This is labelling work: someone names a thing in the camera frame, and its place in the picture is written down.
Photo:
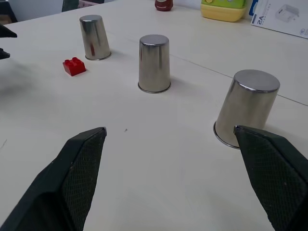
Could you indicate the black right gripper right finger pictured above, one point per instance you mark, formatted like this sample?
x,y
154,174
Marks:
x,y
276,173

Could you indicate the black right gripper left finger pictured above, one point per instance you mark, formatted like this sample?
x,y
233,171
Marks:
x,y
57,183

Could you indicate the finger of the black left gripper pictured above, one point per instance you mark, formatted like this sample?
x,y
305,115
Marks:
x,y
3,55
6,31

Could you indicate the dark chair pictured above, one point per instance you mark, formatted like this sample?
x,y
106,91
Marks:
x,y
69,4

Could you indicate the red toy building brick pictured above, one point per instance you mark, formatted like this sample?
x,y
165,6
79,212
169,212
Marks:
x,y
74,66

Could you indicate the stainless steel cup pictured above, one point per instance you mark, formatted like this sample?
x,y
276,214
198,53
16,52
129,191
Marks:
x,y
154,65
95,38
247,103

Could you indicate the white charger packaging box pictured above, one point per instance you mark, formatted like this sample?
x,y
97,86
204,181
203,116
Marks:
x,y
281,16

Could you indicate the red sauce bottle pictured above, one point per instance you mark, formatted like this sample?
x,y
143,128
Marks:
x,y
163,4

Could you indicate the yellow green plastic toy box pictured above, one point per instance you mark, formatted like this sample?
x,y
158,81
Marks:
x,y
222,10

